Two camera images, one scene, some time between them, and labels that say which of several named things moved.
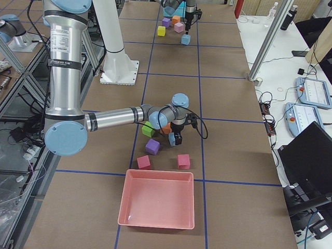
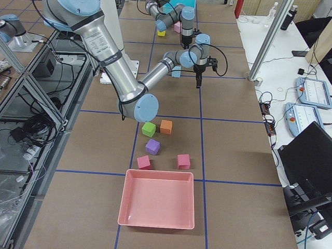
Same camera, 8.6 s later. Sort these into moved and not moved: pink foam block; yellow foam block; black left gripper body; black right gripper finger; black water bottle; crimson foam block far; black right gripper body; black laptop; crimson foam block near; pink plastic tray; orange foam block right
Moved: black left gripper body; black right gripper finger; black right gripper body
Not moved: black water bottle; pink foam block; yellow foam block; pink plastic tray; crimson foam block far; black laptop; orange foam block right; crimson foam block near
